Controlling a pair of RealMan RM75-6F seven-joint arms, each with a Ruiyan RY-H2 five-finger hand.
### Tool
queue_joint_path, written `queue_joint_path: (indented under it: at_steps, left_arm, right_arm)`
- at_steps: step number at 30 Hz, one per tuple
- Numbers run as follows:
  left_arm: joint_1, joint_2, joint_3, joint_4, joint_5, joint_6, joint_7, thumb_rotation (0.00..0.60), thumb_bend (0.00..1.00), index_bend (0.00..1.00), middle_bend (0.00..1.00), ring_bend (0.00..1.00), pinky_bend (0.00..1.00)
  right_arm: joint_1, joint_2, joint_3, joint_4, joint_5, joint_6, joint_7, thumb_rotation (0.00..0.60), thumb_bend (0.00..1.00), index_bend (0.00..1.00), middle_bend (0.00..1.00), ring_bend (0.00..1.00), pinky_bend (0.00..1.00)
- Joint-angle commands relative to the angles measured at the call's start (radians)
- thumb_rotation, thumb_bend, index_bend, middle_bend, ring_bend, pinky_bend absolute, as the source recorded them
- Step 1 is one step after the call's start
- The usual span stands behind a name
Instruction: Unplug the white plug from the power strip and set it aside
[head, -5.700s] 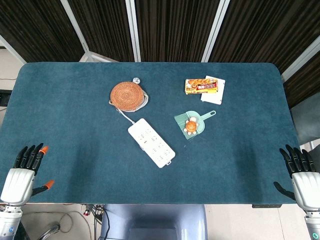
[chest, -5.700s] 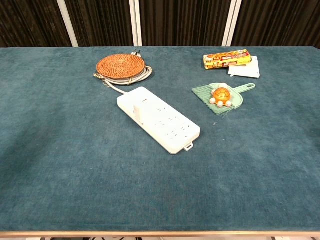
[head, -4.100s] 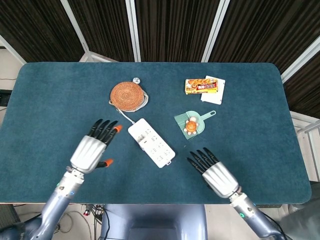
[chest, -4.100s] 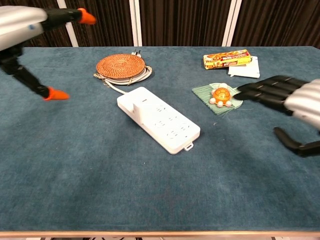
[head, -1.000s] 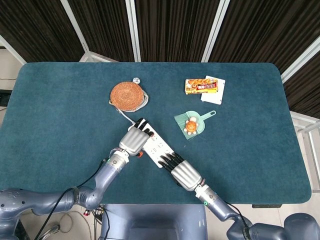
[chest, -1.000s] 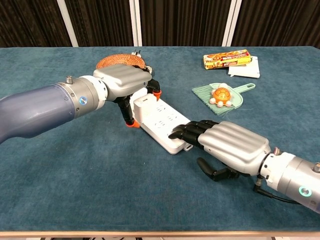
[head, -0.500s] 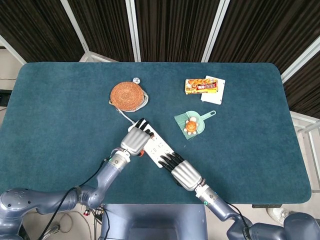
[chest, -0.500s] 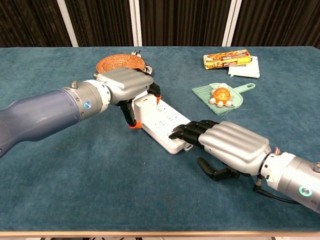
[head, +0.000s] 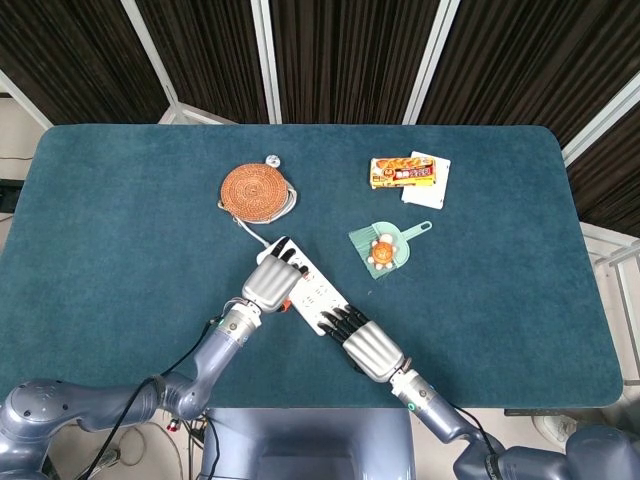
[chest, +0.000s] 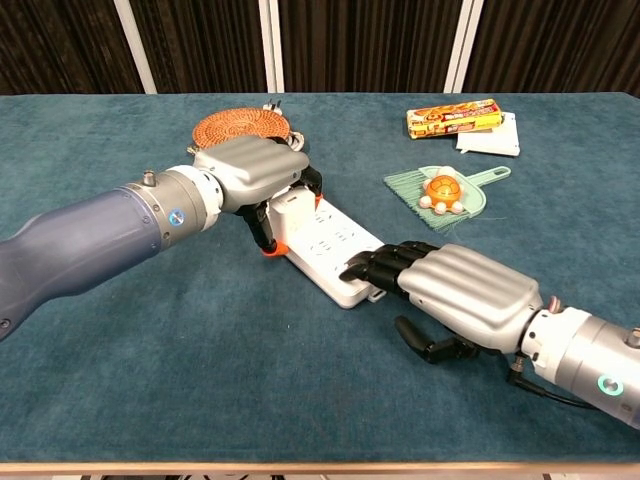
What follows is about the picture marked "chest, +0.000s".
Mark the green hand brush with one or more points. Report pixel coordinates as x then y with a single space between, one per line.
407 192

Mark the left blue silver robot arm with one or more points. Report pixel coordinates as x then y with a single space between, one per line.
100 235

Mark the dark ribbed partition panel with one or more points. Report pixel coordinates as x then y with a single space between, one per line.
365 45
55 45
560 45
200 45

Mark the white power strip plug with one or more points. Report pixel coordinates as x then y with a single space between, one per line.
273 106

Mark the white charger block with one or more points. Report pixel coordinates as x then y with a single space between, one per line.
292 215

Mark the green plastic dustpan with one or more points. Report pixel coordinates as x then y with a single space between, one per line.
475 192

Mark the white power strip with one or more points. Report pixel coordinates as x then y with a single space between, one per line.
345 270

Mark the yellow snack box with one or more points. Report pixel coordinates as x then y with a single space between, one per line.
452 120

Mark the right blue silver robot arm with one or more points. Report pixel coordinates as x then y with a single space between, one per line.
585 355

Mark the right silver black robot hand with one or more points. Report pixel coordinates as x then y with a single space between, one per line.
465 290

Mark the orange turtle toy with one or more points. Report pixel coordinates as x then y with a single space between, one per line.
441 192

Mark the white partition post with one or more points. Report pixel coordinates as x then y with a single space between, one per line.
464 45
136 45
271 45

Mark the round woven rattan coaster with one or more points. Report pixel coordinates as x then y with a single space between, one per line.
240 127

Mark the white card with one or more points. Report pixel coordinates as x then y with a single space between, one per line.
492 140

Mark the teal table cloth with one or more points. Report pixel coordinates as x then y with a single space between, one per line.
150 350

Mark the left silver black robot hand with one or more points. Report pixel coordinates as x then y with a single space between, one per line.
255 167

